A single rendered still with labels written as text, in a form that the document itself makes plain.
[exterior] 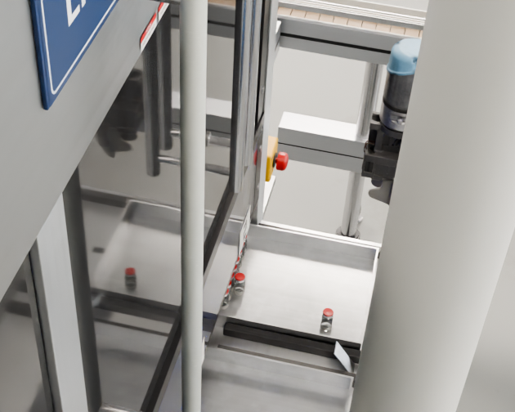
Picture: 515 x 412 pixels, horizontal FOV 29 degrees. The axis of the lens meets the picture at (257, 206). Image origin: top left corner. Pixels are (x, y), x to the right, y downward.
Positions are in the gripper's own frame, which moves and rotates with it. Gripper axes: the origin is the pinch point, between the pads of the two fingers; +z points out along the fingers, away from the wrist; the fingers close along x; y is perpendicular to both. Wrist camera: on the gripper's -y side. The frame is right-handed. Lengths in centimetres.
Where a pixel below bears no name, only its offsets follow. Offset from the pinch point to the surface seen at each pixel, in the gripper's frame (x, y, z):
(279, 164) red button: -16.1, 25.3, 9.3
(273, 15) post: -8.3, 27.5, -31.8
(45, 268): 89, 28, -66
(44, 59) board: 86, 27, -85
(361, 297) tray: 5.6, 3.0, 21.3
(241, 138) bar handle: 41, 22, -43
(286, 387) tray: 31.1, 13.2, 21.3
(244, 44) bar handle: 41, 22, -58
